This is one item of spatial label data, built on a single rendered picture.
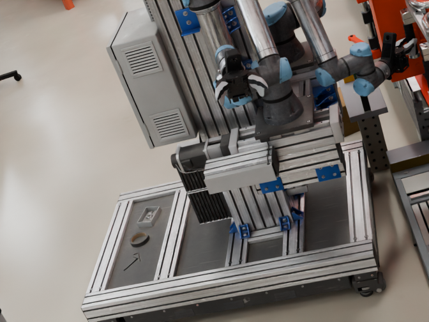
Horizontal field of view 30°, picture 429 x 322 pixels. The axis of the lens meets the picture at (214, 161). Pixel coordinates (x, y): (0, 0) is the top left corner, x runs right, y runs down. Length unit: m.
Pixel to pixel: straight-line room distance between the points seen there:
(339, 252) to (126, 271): 0.98
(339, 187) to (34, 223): 1.93
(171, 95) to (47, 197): 1.99
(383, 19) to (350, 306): 1.21
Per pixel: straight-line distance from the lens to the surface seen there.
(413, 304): 3.27
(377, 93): 3.75
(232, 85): 2.41
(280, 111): 2.94
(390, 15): 3.52
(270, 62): 2.62
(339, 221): 3.42
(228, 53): 2.39
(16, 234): 4.75
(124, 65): 3.09
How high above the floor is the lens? 2.24
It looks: 29 degrees down
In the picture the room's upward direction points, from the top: 22 degrees counter-clockwise
